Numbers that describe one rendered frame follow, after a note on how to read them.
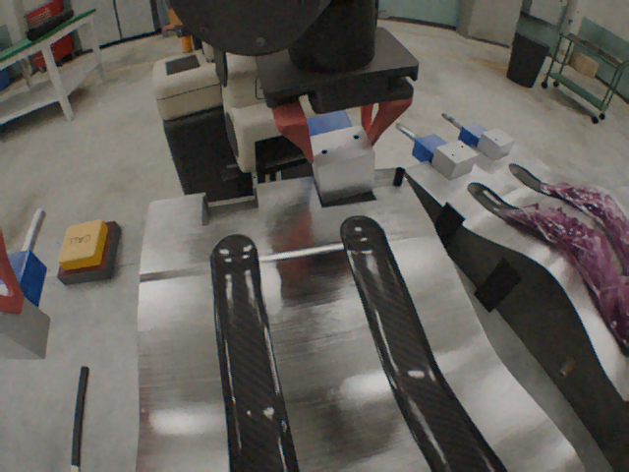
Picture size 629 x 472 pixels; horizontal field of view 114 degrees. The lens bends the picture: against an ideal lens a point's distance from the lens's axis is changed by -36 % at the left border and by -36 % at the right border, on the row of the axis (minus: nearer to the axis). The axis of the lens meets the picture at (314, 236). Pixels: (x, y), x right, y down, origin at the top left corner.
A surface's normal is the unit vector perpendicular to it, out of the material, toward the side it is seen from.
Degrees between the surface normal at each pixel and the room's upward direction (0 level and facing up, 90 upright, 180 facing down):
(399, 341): 2
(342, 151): 14
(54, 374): 0
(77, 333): 0
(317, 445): 25
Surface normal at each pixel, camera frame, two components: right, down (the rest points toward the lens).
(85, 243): 0.03, -0.64
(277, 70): -0.10, -0.48
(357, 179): 0.23, 0.85
